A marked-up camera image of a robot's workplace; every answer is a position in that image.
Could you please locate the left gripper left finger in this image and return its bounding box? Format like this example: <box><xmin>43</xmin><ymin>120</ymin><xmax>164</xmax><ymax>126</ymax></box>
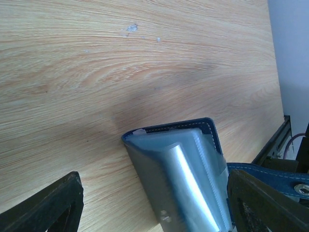
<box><xmin>0</xmin><ymin>171</ymin><xmax>84</xmax><ymax>232</ymax></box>

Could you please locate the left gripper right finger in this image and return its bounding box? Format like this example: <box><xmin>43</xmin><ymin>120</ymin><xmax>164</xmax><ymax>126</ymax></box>
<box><xmin>227</xmin><ymin>170</ymin><xmax>309</xmax><ymax>232</ymax></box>

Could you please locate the blue card holder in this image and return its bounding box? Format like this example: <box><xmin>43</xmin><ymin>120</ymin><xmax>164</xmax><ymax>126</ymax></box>
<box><xmin>122</xmin><ymin>118</ymin><xmax>309</xmax><ymax>232</ymax></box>

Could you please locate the black rail base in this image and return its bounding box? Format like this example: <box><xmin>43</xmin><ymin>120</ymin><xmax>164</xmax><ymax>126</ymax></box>
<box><xmin>252</xmin><ymin>116</ymin><xmax>292</xmax><ymax>166</ymax></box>

